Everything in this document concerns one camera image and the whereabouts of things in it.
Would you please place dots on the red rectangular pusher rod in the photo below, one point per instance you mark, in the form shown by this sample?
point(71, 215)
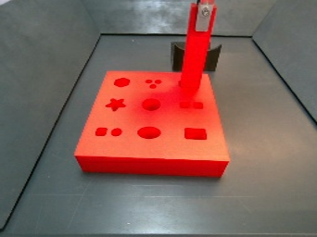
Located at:
point(195, 51)

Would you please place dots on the grey metal rod mount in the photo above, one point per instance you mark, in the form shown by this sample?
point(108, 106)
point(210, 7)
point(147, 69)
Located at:
point(205, 7)

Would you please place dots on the dark grey arch block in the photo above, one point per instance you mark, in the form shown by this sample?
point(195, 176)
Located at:
point(178, 53)

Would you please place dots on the red shape sorter block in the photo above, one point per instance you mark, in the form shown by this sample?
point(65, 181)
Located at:
point(152, 128)

